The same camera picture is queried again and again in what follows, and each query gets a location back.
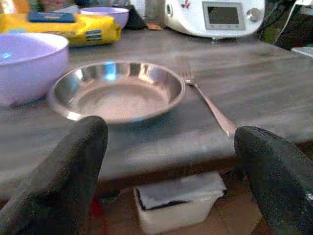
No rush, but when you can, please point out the silver metal fork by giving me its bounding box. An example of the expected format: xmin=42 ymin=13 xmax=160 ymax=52
xmin=179 ymin=69 xmax=237 ymax=138

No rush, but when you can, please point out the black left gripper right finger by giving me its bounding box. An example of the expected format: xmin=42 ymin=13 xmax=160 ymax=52
xmin=233 ymin=125 xmax=313 ymax=235

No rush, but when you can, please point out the white food processor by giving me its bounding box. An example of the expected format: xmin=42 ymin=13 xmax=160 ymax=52
xmin=164 ymin=0 xmax=266 ymax=39

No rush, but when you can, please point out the stainless steel plate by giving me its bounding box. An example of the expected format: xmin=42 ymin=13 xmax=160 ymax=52
xmin=48 ymin=61 xmax=186 ymax=123

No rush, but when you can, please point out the white plastic storage box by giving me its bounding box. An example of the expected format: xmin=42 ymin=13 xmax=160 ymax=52
xmin=133 ymin=171 xmax=227 ymax=235

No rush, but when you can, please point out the clear glass jar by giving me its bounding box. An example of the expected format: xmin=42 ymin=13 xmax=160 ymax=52
xmin=144 ymin=0 xmax=166 ymax=25

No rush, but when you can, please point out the yellow kitchen cloth package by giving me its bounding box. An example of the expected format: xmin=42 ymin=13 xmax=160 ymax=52
xmin=0 ymin=12 xmax=122 ymax=47

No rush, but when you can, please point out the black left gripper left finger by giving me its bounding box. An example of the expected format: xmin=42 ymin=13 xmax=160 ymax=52
xmin=0 ymin=115 xmax=109 ymax=235

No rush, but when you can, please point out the purple plastic bowl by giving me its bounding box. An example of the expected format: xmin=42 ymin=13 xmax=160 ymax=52
xmin=79 ymin=6 xmax=130 ymax=30
xmin=0 ymin=32 xmax=70 ymax=107

